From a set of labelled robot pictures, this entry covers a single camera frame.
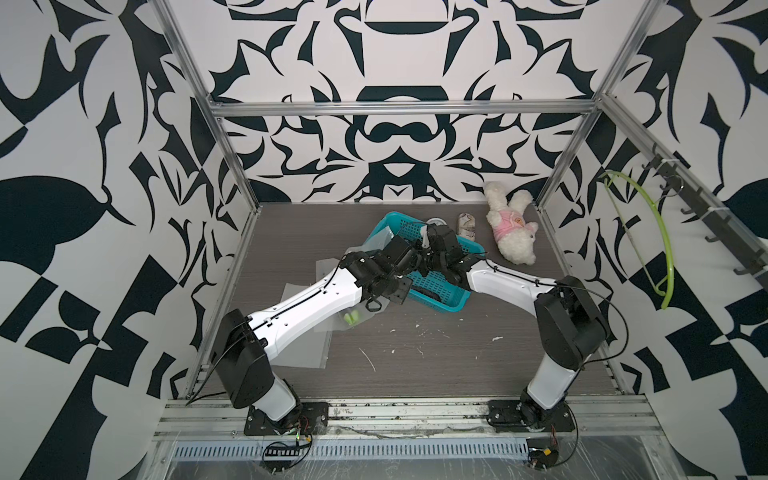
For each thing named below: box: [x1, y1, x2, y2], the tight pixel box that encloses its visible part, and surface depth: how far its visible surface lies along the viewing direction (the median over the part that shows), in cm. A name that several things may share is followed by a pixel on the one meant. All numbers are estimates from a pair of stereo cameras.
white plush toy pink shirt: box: [484, 181, 539, 266], surface depth 106 cm
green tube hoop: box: [604, 178, 665, 296], surface depth 77 cm
